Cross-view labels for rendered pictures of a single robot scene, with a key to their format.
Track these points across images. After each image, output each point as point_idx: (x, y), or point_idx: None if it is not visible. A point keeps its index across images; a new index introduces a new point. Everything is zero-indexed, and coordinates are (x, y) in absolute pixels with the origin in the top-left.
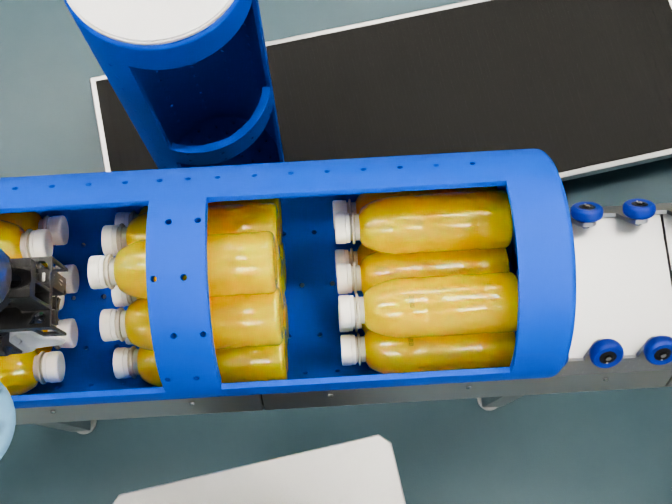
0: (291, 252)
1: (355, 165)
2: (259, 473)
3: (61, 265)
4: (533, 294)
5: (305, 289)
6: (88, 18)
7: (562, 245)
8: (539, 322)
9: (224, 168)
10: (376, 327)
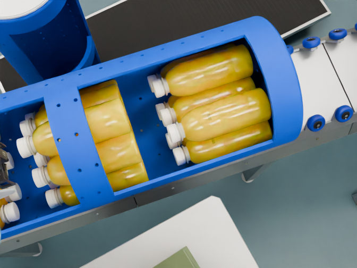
0: (130, 113)
1: (156, 48)
2: (150, 236)
3: (1, 143)
4: (277, 92)
5: (144, 132)
6: None
7: (286, 60)
8: (284, 107)
9: (82, 69)
10: (193, 137)
